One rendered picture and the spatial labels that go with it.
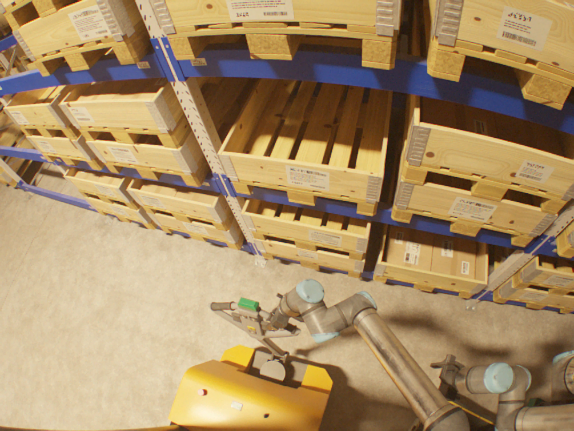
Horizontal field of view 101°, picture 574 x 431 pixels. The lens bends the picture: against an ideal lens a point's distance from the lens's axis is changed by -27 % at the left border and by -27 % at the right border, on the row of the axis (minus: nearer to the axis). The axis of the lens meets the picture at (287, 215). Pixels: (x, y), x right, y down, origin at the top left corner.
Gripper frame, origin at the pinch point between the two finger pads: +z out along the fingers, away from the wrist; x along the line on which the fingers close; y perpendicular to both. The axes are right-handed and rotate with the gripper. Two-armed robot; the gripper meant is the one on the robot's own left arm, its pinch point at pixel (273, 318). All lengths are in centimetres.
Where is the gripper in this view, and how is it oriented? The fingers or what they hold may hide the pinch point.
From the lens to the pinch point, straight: 136.8
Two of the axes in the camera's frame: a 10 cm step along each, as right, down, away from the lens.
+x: -3.1, 6.6, -6.8
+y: -8.5, -5.2, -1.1
